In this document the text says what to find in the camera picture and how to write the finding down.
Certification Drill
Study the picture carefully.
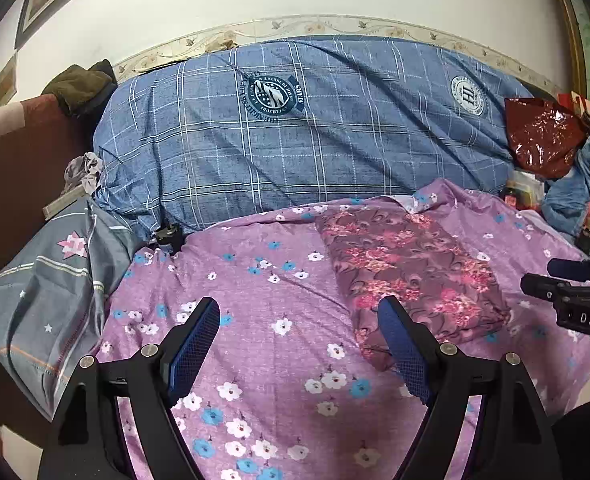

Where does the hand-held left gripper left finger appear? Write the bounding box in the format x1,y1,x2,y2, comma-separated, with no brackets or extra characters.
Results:
39,297,222,480

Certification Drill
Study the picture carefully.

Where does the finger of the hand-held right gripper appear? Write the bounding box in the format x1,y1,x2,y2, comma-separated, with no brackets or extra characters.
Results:
520,272,576,302
547,257,590,283

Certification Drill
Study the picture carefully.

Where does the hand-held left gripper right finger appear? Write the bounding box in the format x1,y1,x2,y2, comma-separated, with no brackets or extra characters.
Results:
377,297,558,480

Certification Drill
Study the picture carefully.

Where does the maroon floral garment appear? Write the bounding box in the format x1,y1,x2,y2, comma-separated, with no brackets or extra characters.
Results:
316,208,512,372

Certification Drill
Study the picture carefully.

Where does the blue denim clothing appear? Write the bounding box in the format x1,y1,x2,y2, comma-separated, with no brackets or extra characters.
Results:
542,135,590,241

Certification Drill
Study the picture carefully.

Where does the purple floral bed sheet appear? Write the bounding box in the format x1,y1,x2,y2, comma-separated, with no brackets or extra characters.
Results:
97,178,590,480

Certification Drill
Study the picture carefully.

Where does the small black plug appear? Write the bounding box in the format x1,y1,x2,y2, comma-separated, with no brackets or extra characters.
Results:
152,222,183,251

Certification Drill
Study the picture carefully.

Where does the red plastic bag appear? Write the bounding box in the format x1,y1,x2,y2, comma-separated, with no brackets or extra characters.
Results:
505,97,590,181

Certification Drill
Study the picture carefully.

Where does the grey star pillow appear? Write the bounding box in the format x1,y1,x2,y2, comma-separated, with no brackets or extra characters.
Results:
0,197,146,418

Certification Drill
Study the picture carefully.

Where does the flat wooden strip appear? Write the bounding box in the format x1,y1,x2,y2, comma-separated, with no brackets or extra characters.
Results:
42,191,88,220

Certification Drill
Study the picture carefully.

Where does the crumpled grey purple cloth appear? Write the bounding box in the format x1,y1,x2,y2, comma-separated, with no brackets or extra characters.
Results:
64,152,106,197

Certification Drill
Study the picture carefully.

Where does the blue plaid quilt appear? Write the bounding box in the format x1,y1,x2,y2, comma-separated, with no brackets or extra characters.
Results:
92,37,536,236

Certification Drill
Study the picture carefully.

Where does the brown headboard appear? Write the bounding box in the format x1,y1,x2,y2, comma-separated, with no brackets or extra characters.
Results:
0,92,100,441

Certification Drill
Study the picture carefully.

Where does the olive green cloth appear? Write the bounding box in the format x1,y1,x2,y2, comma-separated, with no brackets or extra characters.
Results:
41,59,118,117

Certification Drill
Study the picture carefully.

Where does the small wall picture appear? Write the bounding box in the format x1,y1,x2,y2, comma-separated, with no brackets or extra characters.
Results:
0,54,18,108

